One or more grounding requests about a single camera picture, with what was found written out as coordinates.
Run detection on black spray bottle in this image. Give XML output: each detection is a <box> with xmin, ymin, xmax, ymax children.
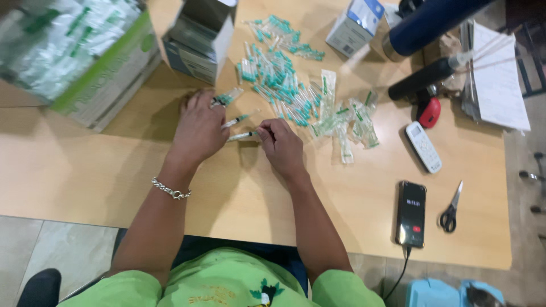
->
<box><xmin>388</xmin><ymin>50</ymin><xmax>475</xmax><ymax>102</ymax></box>

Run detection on green shirt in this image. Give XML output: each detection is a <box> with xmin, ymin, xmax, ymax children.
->
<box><xmin>57</xmin><ymin>247</ymin><xmax>387</xmax><ymax>307</ymax></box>

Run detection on bundle of green-tipped syringes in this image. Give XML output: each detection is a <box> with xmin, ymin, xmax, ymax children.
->
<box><xmin>211</xmin><ymin>87</ymin><xmax>245</xmax><ymax>108</ymax></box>

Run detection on large carton of syringe packets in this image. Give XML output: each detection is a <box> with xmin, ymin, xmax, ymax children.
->
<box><xmin>0</xmin><ymin>0</ymin><xmax>162</xmax><ymax>133</ymax></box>

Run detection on person's right hand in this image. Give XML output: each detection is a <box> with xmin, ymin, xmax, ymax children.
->
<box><xmin>255</xmin><ymin>118</ymin><xmax>307</xmax><ymax>176</ymax></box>

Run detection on clear syringe green tip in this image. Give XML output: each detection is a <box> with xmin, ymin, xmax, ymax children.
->
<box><xmin>220</xmin><ymin>109</ymin><xmax>261</xmax><ymax>130</ymax></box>
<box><xmin>226</xmin><ymin>130</ymin><xmax>259</xmax><ymax>142</ymax></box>

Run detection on black chair armrest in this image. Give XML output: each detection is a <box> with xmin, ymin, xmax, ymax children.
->
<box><xmin>16</xmin><ymin>268</ymin><xmax>63</xmax><ymax>307</ymax></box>

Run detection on chair base with castors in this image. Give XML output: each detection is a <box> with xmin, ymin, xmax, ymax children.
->
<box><xmin>518</xmin><ymin>151</ymin><xmax>546</xmax><ymax>215</ymax></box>

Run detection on stack of white papers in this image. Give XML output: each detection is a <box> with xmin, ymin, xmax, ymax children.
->
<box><xmin>460</xmin><ymin>19</ymin><xmax>532</xmax><ymax>132</ymax></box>

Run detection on white remote control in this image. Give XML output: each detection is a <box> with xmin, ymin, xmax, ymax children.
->
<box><xmin>405</xmin><ymin>121</ymin><xmax>443</xmax><ymax>175</ymax></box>

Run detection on pile of empty clear wrappers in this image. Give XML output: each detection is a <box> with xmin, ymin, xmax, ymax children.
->
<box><xmin>309</xmin><ymin>69</ymin><xmax>380</xmax><ymax>165</ymax></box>

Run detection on light blue bag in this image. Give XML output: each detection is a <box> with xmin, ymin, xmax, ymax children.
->
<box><xmin>405</xmin><ymin>278</ymin><xmax>506</xmax><ymax>307</ymax></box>

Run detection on open grey cardboard box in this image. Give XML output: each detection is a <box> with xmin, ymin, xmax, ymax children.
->
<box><xmin>162</xmin><ymin>0</ymin><xmax>239</xmax><ymax>86</ymax></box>

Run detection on dark blue steel bottle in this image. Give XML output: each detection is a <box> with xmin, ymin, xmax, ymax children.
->
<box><xmin>381</xmin><ymin>0</ymin><xmax>496</xmax><ymax>63</ymax></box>

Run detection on pile of green-capped needles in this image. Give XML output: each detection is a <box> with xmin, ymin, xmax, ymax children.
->
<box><xmin>236</xmin><ymin>14</ymin><xmax>326</xmax><ymax>127</ymax></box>

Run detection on black-handled scissors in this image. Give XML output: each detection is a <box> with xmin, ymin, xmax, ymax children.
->
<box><xmin>439</xmin><ymin>180</ymin><xmax>464</xmax><ymax>234</ymax></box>

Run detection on person's left hand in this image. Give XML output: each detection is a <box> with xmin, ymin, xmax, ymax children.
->
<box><xmin>168</xmin><ymin>89</ymin><xmax>231</xmax><ymax>168</ymax></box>

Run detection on dark metal furniture frame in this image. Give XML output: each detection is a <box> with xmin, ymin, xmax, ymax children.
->
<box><xmin>498</xmin><ymin>0</ymin><xmax>546</xmax><ymax>99</ymax></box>

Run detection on small white blue box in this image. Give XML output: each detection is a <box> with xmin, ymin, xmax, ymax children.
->
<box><xmin>325</xmin><ymin>0</ymin><xmax>386</xmax><ymax>59</ymax></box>

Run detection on black smartphone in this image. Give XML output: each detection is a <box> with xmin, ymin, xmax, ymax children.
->
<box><xmin>395</xmin><ymin>180</ymin><xmax>427</xmax><ymax>249</ymax></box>

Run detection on brown paper bag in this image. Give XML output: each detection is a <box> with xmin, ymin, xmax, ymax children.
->
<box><xmin>439</xmin><ymin>33</ymin><xmax>466</xmax><ymax>96</ymax></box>

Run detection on black charging cable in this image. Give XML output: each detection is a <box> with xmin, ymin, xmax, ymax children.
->
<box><xmin>382</xmin><ymin>245</ymin><xmax>413</xmax><ymax>302</ymax></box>

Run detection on silver chain bracelet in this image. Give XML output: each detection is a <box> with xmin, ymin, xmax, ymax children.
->
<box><xmin>151</xmin><ymin>177</ymin><xmax>193</xmax><ymax>200</ymax></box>

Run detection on red black small device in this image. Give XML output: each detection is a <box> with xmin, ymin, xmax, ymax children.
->
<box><xmin>415</xmin><ymin>97</ymin><xmax>442</xmax><ymax>129</ymax></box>

